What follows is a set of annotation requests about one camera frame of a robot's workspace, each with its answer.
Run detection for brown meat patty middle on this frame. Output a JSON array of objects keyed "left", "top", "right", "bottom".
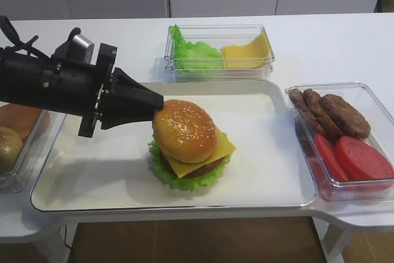
[{"left": 303, "top": 89, "right": 344, "bottom": 141}]

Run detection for brown meat patty back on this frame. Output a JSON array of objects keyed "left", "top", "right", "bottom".
[{"left": 288, "top": 89, "right": 325, "bottom": 135}]

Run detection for clear lettuce cheese container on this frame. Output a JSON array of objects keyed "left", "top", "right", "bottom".
[{"left": 164, "top": 24, "right": 275, "bottom": 82}]

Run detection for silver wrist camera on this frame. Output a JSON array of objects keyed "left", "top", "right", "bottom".
[{"left": 65, "top": 27, "right": 94, "bottom": 64}]

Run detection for clear bun container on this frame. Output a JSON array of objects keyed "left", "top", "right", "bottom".
[{"left": 1, "top": 110, "right": 65, "bottom": 194}]

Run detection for brown meat patty front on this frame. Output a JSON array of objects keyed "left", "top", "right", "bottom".
[{"left": 320, "top": 94, "right": 371, "bottom": 139}]

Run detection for green lettuce leaf in box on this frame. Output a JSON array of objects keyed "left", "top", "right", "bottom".
[{"left": 169, "top": 25, "right": 223, "bottom": 70}]

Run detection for yellow cheese slice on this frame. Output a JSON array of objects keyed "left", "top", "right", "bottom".
[{"left": 164, "top": 128, "right": 236, "bottom": 179}]

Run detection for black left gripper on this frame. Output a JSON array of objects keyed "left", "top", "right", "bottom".
[{"left": 39, "top": 43, "right": 164, "bottom": 137}]

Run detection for red tomato slice back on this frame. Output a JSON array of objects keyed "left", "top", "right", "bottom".
[{"left": 313, "top": 134, "right": 348, "bottom": 182}]

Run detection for sesame bun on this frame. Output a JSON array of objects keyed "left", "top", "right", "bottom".
[
  {"left": 0, "top": 127, "right": 23, "bottom": 174},
  {"left": 153, "top": 99, "right": 218, "bottom": 164}
]

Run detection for yellow cheese slices in box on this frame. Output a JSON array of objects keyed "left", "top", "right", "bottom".
[{"left": 222, "top": 33, "right": 272, "bottom": 70}]

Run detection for green lettuce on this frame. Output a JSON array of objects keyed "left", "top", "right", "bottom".
[{"left": 148, "top": 140, "right": 232, "bottom": 191}]

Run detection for red tomato slice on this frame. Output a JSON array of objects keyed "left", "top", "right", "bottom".
[
  {"left": 334, "top": 136, "right": 393, "bottom": 180},
  {"left": 313, "top": 134, "right": 348, "bottom": 182}
]

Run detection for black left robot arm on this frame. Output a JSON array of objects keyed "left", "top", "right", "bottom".
[{"left": 1, "top": 15, "right": 164, "bottom": 137}]

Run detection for red tomato slice front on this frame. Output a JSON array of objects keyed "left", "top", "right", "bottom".
[{"left": 334, "top": 136, "right": 393, "bottom": 180}]

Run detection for plain bottom bun in box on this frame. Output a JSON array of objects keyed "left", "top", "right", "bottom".
[{"left": 1, "top": 103, "right": 50, "bottom": 142}]

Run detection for brown meat patty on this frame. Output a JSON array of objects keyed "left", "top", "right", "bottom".
[
  {"left": 288, "top": 89, "right": 325, "bottom": 135},
  {"left": 320, "top": 94, "right": 371, "bottom": 139},
  {"left": 303, "top": 89, "right": 344, "bottom": 141}
]

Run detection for clear patty tomato container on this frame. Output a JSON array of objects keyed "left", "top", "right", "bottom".
[{"left": 286, "top": 83, "right": 393, "bottom": 201}]

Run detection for black cable under table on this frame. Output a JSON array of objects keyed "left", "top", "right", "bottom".
[{"left": 63, "top": 225, "right": 74, "bottom": 249}]

